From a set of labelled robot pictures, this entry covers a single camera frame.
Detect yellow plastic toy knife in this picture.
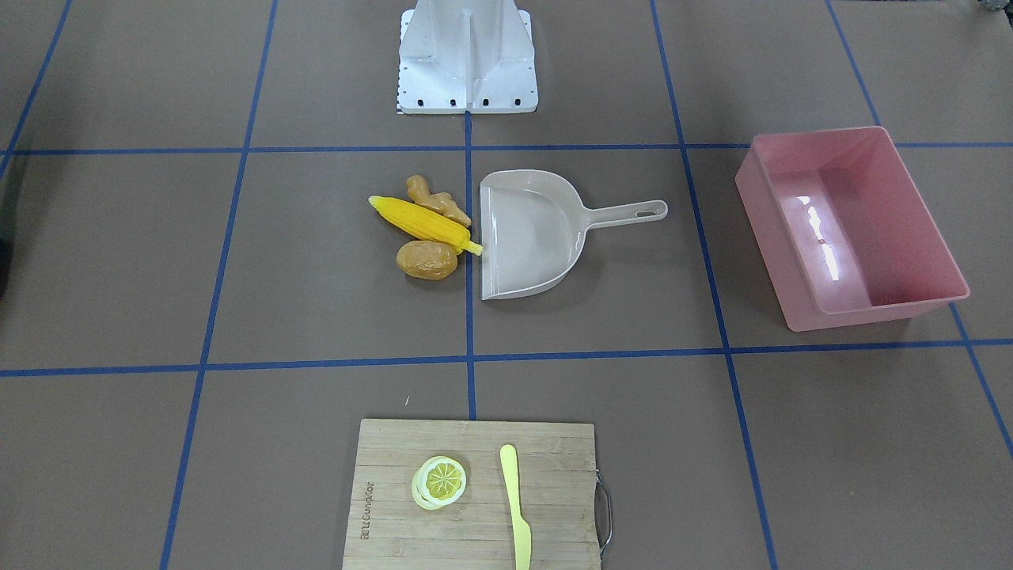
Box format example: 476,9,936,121
499,444,533,569

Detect toy ginger root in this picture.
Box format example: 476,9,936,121
405,174,472,228

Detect beige plastic dustpan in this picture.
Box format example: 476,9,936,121
479,169,668,302

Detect bamboo cutting board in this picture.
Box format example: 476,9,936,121
341,419,605,569

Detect yellow toy corn cob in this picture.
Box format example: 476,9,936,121
368,196,484,256

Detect brown toy potato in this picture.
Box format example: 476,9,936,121
396,241,458,280

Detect pink plastic bin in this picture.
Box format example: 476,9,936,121
734,126,970,332

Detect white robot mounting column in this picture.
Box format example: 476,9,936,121
396,1,539,115

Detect yellow toy lemon slices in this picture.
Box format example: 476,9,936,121
410,457,468,510

